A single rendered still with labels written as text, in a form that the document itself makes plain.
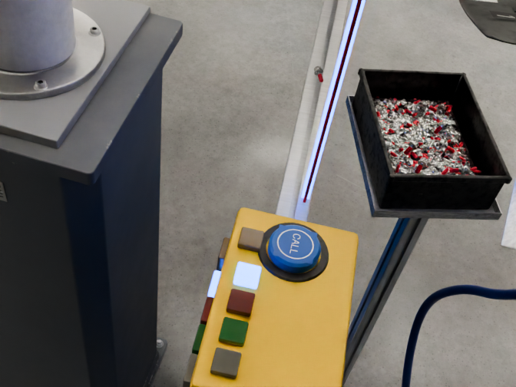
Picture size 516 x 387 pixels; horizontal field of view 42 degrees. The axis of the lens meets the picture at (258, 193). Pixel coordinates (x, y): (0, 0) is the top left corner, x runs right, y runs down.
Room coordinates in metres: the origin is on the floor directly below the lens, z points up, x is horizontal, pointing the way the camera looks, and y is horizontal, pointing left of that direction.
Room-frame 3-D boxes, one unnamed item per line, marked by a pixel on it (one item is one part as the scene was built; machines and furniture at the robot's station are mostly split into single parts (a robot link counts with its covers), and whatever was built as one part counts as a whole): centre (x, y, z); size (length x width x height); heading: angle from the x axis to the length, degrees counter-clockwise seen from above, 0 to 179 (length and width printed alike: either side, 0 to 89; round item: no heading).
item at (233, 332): (0.23, 0.00, 1.08); 0.02 x 0.02 x 0.01; 87
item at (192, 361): (0.21, 0.02, 1.04); 0.02 x 0.01 x 0.03; 177
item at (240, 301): (0.26, 0.00, 1.08); 0.02 x 0.02 x 0.01; 87
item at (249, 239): (0.31, 0.00, 1.08); 0.02 x 0.02 x 0.01; 87
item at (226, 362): (0.21, 0.00, 1.08); 0.02 x 0.02 x 0.01; 87
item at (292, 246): (0.31, -0.04, 1.08); 0.04 x 0.04 x 0.02
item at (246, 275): (0.28, 0.00, 1.08); 0.02 x 0.02 x 0.01; 87
